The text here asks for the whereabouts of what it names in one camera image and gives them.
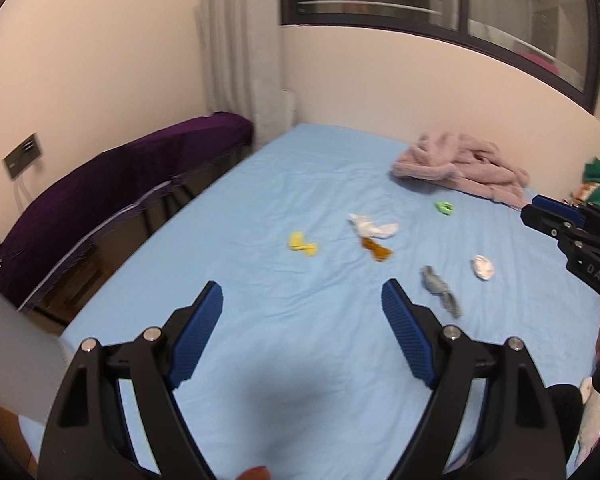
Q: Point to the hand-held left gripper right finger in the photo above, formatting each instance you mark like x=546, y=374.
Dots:
x=410, y=335

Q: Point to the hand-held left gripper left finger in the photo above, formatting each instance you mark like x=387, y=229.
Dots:
x=197, y=335

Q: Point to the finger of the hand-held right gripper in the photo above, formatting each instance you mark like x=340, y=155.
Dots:
x=547, y=225
x=557, y=207

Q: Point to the grey sock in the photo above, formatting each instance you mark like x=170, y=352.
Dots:
x=440, y=287

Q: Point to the white sock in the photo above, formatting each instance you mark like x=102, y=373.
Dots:
x=482, y=267

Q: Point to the white cloth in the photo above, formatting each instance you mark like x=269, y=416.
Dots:
x=375, y=227

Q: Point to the yellow bow wrapper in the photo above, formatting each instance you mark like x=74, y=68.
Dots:
x=302, y=244

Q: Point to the white bin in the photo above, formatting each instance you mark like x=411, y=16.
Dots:
x=15, y=350

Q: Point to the person's left hand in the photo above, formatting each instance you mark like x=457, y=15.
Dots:
x=254, y=474

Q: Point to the pink fluffy robe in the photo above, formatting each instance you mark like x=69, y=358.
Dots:
x=455, y=167

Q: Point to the white plush toy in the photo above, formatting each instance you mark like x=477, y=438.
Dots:
x=590, y=415

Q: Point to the purple cloth covered bench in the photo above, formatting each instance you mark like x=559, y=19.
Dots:
x=105, y=190

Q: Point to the bed with blue sheet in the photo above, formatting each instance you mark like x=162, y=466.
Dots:
x=305, y=185

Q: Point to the cream curtain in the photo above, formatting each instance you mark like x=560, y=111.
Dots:
x=240, y=50

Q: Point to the grey wall socket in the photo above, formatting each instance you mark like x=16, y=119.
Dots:
x=22, y=156

